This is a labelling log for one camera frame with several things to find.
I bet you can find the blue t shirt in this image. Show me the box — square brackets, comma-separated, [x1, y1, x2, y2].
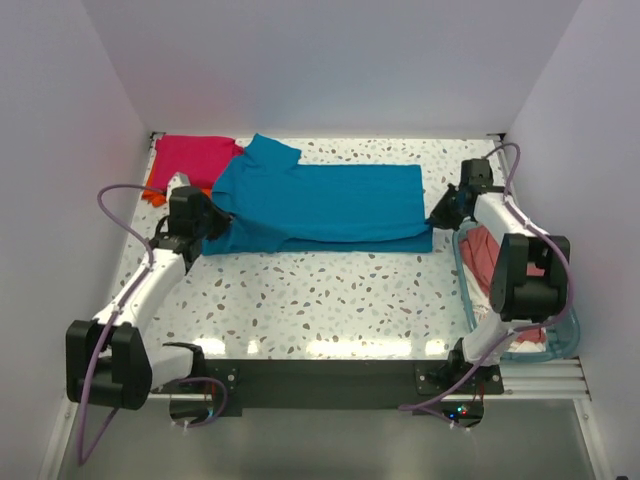
[203, 134, 433, 256]

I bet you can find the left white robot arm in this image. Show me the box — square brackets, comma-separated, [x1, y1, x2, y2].
[65, 186, 232, 410]

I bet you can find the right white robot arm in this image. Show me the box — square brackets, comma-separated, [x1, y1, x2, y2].
[430, 158, 570, 393]

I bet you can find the pink t shirt in basket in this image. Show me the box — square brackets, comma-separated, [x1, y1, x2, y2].
[458, 224, 546, 344]

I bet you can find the folded orange t shirt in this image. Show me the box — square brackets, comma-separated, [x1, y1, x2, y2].
[141, 171, 213, 207]

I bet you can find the folded magenta t shirt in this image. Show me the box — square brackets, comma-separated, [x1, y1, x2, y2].
[147, 135, 244, 190]

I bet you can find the white t shirt in basket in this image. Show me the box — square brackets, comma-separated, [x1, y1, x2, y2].
[463, 265, 547, 354]

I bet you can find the clear teal plastic basket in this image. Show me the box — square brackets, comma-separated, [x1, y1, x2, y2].
[452, 222, 581, 364]

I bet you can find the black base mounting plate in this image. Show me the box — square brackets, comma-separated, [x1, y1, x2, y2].
[149, 358, 504, 419]

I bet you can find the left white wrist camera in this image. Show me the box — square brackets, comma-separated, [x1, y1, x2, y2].
[167, 172, 191, 192]

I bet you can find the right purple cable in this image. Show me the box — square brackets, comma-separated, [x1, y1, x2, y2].
[398, 142, 576, 416]

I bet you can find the purple cable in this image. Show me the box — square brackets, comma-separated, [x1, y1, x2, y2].
[75, 183, 174, 467]
[398, 142, 576, 416]

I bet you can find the aluminium table frame rail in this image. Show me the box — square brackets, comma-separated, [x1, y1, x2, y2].
[501, 359, 591, 400]

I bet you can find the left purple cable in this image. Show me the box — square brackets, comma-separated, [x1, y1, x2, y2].
[75, 183, 174, 467]

